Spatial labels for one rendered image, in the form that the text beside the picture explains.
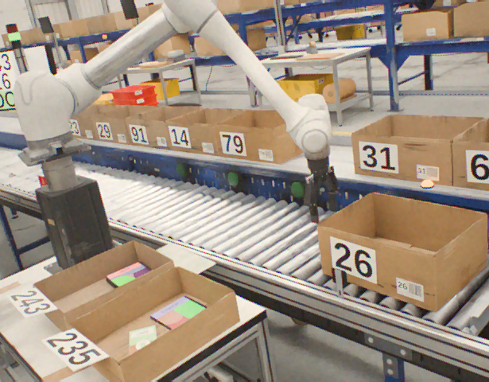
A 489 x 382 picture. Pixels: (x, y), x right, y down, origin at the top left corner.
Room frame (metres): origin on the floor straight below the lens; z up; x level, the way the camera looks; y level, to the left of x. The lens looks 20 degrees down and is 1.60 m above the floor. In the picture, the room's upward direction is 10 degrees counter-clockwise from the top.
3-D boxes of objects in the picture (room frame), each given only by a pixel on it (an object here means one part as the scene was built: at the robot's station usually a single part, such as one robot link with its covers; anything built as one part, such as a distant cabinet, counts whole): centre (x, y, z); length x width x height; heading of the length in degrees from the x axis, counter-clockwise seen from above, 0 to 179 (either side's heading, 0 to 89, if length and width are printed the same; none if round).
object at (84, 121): (3.69, 0.84, 0.96); 0.39 x 0.29 x 0.17; 41
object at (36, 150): (1.85, 0.59, 1.24); 0.22 x 0.18 x 0.06; 26
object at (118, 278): (1.63, 0.38, 0.78); 0.19 x 0.14 x 0.02; 32
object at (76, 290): (1.57, 0.46, 0.80); 0.38 x 0.28 x 0.10; 125
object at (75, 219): (1.87, 0.60, 0.91); 0.26 x 0.26 x 0.33; 37
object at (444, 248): (1.43, -0.47, 0.83); 0.39 x 0.29 x 0.17; 38
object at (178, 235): (2.16, 0.10, 0.72); 0.52 x 0.05 x 0.05; 131
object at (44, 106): (1.88, 0.60, 1.38); 0.18 x 0.16 x 0.22; 169
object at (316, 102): (1.71, -0.30, 1.19); 0.13 x 0.11 x 0.16; 169
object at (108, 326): (1.30, 0.28, 0.80); 0.38 x 0.28 x 0.10; 129
